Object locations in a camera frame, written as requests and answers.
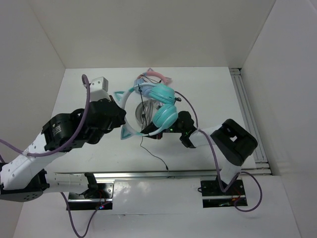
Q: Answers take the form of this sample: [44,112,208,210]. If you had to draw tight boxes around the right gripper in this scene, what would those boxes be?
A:
[140,113,185,139]

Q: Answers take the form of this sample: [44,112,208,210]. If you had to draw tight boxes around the teal cat-ear headphones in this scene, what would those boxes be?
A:
[113,82,178,140]

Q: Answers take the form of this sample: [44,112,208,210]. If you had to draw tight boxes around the black headphone cable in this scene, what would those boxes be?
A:
[137,84,181,171]

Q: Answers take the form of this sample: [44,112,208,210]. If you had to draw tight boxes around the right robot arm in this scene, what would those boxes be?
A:
[150,111,258,194]

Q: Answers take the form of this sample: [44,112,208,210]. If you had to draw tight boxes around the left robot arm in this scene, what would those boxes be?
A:
[0,99,126,202]

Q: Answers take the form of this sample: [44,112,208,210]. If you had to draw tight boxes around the grey white headphones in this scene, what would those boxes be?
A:
[135,99,162,129]

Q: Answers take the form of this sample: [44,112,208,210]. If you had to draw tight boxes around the pink blue cat-ear headphones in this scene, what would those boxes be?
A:
[136,68,172,85]

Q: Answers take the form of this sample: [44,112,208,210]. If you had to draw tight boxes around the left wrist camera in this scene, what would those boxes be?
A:
[90,77,108,93]

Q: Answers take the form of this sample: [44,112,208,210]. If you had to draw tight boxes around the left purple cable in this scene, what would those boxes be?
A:
[0,74,109,238]

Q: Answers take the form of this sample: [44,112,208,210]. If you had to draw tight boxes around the purple cable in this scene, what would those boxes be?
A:
[174,91,263,212]
[0,74,109,238]

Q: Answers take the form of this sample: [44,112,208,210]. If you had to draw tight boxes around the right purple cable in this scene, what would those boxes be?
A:
[174,91,263,212]

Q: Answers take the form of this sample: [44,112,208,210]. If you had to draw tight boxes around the aluminium front rail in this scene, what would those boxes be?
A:
[54,168,223,179]

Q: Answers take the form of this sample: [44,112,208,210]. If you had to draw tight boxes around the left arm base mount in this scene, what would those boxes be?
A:
[68,179,114,211]

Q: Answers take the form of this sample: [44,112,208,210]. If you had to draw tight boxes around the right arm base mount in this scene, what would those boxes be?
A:
[198,179,248,208]

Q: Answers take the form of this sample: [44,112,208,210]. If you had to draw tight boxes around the aluminium side rail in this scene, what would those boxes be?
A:
[229,68,272,175]

